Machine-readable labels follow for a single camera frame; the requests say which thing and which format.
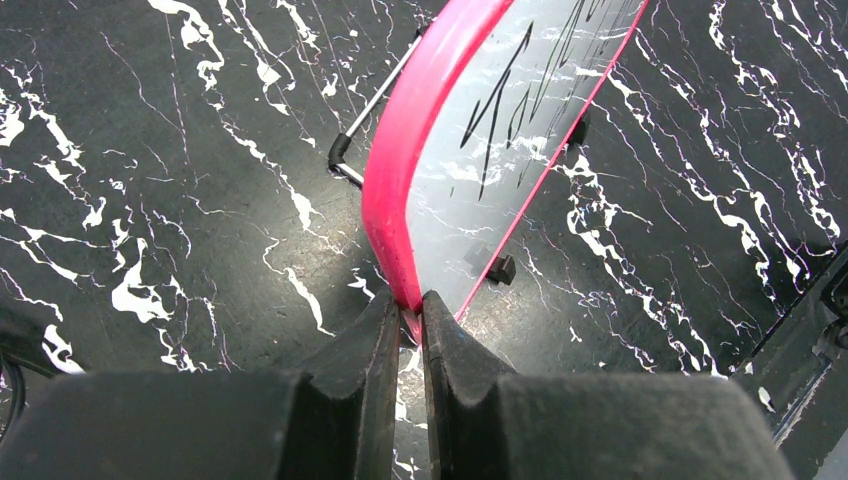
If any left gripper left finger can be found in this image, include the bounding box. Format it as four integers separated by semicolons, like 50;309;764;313
1;289;401;479

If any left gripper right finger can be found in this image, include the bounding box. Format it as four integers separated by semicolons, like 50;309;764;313
421;291;792;479

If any pink framed whiteboard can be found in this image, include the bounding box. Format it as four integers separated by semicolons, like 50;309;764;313
362;1;647;342

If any black wire board stand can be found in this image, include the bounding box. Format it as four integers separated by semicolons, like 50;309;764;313
327;24;430;189

